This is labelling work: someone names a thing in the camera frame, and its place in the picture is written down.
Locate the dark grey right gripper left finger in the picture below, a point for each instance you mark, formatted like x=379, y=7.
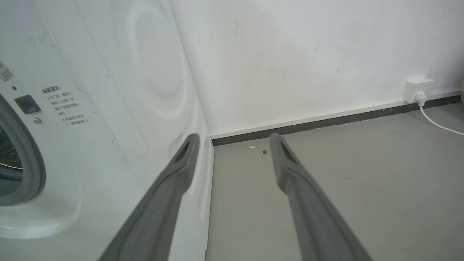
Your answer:
x=159, y=210

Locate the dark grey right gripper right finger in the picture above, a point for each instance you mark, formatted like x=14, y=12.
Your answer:
x=315, y=217

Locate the white washing machine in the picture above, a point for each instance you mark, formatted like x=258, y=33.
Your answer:
x=105, y=119

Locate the dark grey skirting board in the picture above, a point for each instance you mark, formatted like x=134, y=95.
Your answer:
x=326, y=121

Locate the white wall power socket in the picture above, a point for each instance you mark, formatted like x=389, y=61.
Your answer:
x=417, y=88

